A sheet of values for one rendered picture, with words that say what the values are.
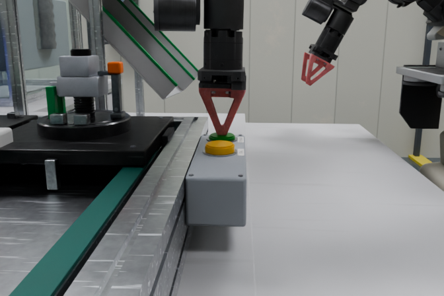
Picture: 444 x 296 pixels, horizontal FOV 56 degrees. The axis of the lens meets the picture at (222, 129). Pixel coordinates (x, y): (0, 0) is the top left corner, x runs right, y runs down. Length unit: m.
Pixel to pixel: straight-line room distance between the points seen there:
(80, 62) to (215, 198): 0.30
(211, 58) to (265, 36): 3.28
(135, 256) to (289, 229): 0.31
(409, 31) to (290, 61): 1.07
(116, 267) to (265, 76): 3.62
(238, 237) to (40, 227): 0.24
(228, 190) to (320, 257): 0.14
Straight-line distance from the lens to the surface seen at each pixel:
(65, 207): 0.54
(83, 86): 0.65
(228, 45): 0.59
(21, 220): 0.52
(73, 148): 0.58
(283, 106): 3.93
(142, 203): 0.41
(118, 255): 0.33
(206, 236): 0.56
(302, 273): 0.49
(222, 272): 0.48
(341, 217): 0.64
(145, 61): 0.86
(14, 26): 0.93
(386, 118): 4.14
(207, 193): 0.47
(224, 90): 0.60
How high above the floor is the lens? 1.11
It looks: 13 degrees down
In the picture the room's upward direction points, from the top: straight up
